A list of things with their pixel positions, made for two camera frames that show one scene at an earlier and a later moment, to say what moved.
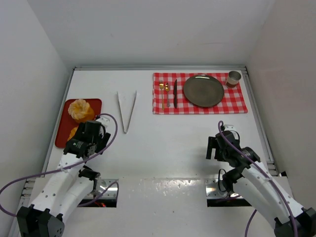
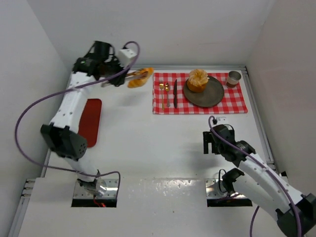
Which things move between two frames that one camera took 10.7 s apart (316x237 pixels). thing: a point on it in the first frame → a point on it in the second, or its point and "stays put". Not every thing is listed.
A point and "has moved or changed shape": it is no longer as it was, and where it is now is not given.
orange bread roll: [72, 132] has moved or changed shape
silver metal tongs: [124, 130] → [137, 74]
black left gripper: [82, 129] → [118, 77]
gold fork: [161, 86] stays put
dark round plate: [203, 91] stays put
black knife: [175, 90] stays put
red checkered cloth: [169, 97] stays put
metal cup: [233, 79] stays put
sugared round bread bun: [80, 110] → [198, 79]
